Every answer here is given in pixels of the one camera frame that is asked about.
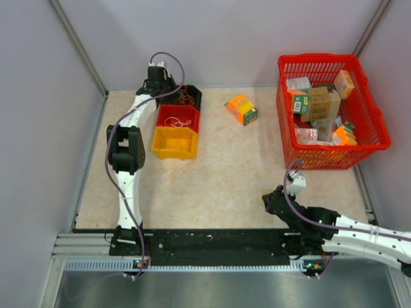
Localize black storage bin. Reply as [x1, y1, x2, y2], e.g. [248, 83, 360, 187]
[156, 84, 202, 111]

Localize green white box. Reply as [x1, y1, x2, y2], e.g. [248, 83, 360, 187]
[289, 90, 311, 114]

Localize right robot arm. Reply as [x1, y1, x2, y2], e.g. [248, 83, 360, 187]
[261, 185, 410, 277]

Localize orange yellow packet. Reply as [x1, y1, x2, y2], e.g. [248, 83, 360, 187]
[332, 125, 358, 146]

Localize red storage bin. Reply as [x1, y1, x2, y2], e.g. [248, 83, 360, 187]
[156, 105, 200, 133]

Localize aluminium corner post left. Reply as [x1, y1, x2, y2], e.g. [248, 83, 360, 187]
[48, 0, 109, 99]

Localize orange cable in black bin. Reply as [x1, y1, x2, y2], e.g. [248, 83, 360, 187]
[175, 86, 197, 106]

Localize yellow storage bin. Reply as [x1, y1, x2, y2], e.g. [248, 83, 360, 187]
[151, 126, 198, 160]

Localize beige orange box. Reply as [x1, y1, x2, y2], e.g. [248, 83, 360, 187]
[334, 70, 354, 99]

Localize white slotted cable duct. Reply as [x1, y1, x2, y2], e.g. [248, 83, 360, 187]
[65, 259, 150, 272]

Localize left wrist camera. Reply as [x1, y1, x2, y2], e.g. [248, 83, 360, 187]
[148, 61, 168, 69]

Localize red plastic basket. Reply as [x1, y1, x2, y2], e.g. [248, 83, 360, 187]
[276, 53, 391, 170]

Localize orange green carton box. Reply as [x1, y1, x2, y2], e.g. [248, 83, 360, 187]
[224, 95, 258, 126]

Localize aluminium corner post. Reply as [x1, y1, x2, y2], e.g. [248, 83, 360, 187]
[48, 0, 109, 99]
[352, 0, 394, 57]

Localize brown cardboard box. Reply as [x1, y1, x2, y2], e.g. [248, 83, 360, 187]
[301, 87, 341, 122]

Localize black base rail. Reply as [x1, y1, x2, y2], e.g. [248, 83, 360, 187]
[109, 228, 322, 267]

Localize aluminium corner post right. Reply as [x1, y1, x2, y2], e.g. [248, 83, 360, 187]
[352, 0, 394, 57]

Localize clear wrapped white packet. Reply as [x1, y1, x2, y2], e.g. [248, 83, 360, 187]
[295, 128, 318, 145]

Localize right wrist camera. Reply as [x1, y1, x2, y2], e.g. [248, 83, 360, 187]
[287, 170, 306, 196]

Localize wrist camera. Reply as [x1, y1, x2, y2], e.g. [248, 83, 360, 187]
[148, 61, 168, 69]
[287, 170, 306, 196]

